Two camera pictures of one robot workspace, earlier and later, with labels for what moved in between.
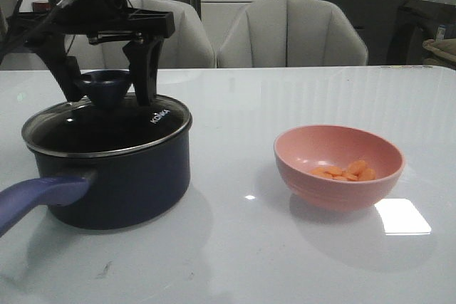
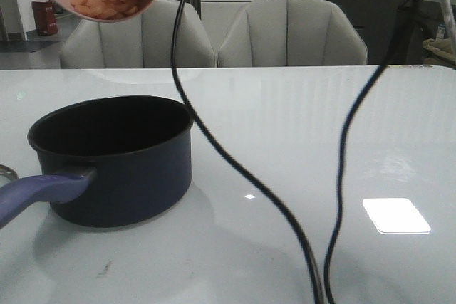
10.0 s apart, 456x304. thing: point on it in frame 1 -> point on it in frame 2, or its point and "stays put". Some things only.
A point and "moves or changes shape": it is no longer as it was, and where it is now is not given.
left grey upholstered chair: [185, 48] stays put
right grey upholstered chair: [290, 31] stays put
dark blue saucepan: [112, 190] stays put
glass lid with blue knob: [107, 120] -> [7, 175]
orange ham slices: [358, 170] moves or changes shape
